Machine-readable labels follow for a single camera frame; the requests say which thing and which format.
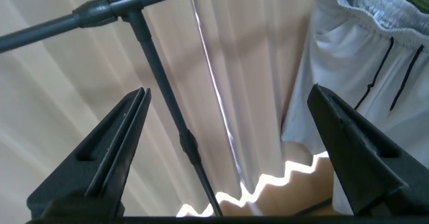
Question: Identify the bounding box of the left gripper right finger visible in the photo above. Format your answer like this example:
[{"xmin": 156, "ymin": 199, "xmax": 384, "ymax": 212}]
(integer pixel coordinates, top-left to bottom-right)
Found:
[{"xmin": 307, "ymin": 84, "xmax": 429, "ymax": 217}]

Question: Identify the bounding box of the beige curtain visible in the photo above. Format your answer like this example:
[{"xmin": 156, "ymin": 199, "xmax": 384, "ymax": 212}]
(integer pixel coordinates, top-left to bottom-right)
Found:
[{"xmin": 0, "ymin": 0, "xmax": 339, "ymax": 217}]

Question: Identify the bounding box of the black clothes rack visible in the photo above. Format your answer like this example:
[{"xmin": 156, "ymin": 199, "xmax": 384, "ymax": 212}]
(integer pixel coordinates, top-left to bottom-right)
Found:
[{"xmin": 0, "ymin": 0, "xmax": 333, "ymax": 217}]

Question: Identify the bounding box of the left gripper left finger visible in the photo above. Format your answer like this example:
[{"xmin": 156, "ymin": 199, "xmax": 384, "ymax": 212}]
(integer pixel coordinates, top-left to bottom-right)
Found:
[{"xmin": 27, "ymin": 87, "xmax": 152, "ymax": 219}]

